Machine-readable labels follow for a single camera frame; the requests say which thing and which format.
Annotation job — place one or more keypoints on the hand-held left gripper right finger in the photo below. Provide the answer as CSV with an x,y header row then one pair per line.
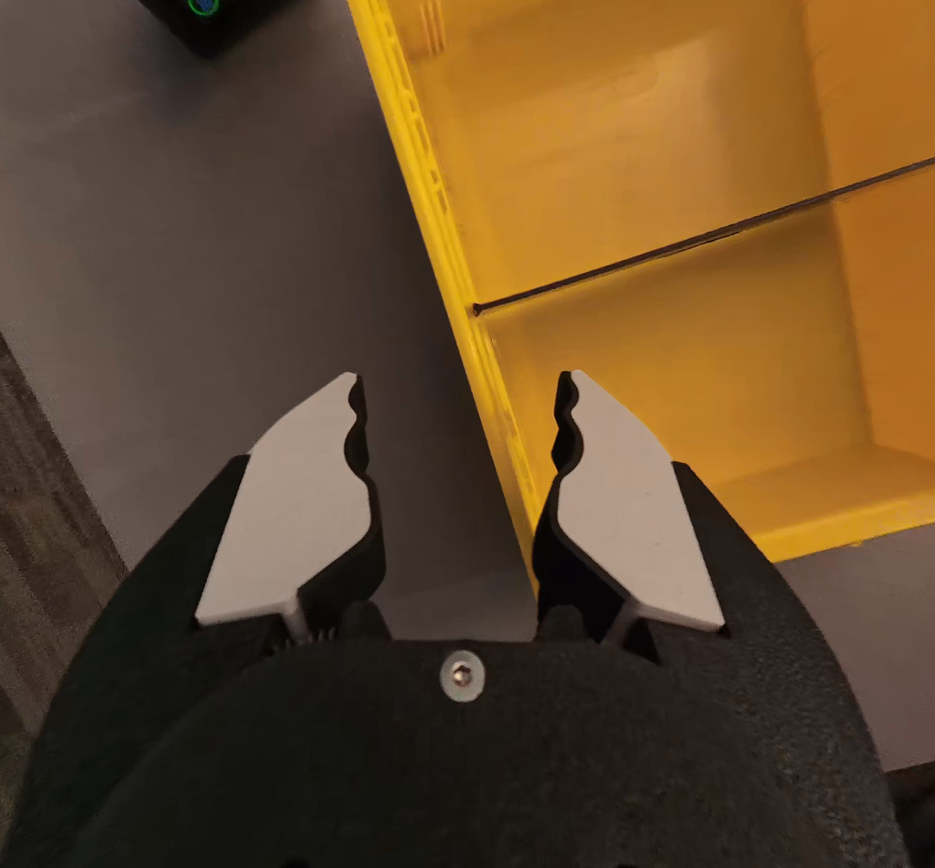
x,y
635,517

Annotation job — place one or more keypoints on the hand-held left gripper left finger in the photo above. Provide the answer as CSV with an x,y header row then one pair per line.
x,y
292,517

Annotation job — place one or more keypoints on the yellow plastic bin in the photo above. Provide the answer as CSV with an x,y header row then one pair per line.
x,y
621,115

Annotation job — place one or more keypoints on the black bin divider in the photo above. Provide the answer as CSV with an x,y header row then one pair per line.
x,y
621,263

